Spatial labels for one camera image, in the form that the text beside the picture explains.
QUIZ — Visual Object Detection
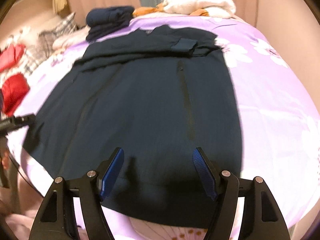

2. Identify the dark navy jacket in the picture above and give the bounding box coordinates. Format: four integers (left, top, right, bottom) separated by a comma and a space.
23, 25, 242, 228

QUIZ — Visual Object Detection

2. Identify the folded navy clothes stack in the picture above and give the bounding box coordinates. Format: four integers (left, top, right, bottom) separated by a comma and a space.
86, 6, 135, 42

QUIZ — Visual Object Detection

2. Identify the person's left hand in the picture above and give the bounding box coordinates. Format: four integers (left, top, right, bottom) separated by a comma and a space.
1, 149, 10, 170

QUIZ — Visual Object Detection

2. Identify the red garment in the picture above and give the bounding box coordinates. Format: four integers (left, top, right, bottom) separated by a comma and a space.
0, 43, 26, 72
2, 73, 30, 116

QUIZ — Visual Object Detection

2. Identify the purple floral bed sheet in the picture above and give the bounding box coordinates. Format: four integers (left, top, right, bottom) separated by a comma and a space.
8, 14, 319, 239

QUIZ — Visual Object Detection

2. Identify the plaid grey white cloth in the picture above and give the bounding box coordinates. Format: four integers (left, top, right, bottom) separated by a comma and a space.
22, 12, 77, 77

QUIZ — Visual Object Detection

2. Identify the white plush duck toy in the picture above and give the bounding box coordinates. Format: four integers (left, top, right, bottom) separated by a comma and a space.
132, 0, 236, 18

